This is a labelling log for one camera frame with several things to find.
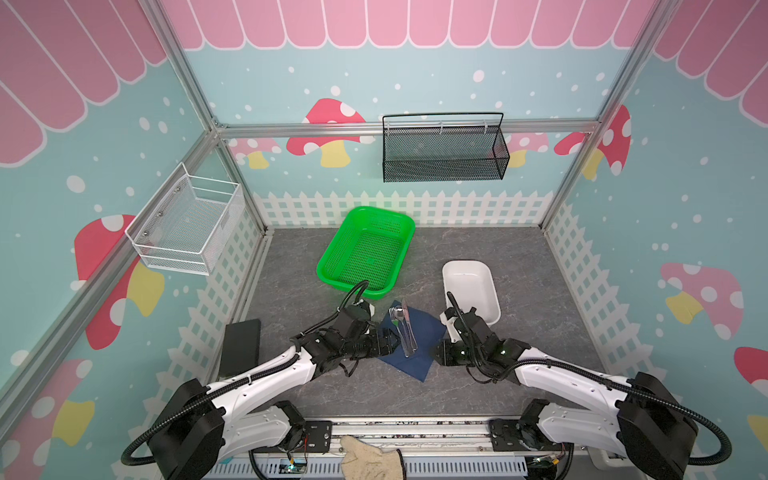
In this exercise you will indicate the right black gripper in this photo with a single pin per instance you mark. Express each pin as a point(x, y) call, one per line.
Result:
point(447, 351)

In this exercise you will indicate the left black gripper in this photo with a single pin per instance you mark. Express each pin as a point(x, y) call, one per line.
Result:
point(376, 350)

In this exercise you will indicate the dark blue paper napkin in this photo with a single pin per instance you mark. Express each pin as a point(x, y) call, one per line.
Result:
point(419, 333)

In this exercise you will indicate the silver fork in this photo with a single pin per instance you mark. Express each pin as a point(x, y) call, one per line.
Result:
point(400, 318)

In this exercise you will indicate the white plastic tub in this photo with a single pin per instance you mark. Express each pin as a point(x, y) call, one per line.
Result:
point(471, 283)

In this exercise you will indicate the green plastic basket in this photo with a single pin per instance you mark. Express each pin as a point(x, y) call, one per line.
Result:
point(371, 244)

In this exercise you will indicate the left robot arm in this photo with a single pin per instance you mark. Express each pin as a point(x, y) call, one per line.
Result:
point(205, 424)

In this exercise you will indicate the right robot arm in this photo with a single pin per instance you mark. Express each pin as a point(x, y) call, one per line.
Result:
point(636, 418)

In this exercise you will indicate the beige work glove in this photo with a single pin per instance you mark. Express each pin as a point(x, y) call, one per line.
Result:
point(366, 462)

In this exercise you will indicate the black flat pad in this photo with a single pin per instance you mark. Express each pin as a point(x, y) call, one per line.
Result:
point(240, 348)

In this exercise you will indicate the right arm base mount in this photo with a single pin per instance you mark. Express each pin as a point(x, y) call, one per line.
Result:
point(512, 435)

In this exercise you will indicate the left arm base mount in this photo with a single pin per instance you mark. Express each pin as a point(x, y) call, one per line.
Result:
point(314, 436)

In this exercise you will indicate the black mesh wall basket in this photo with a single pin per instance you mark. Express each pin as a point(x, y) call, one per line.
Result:
point(441, 147)

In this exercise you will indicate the white wire wall basket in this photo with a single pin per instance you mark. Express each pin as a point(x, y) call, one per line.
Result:
point(186, 225)

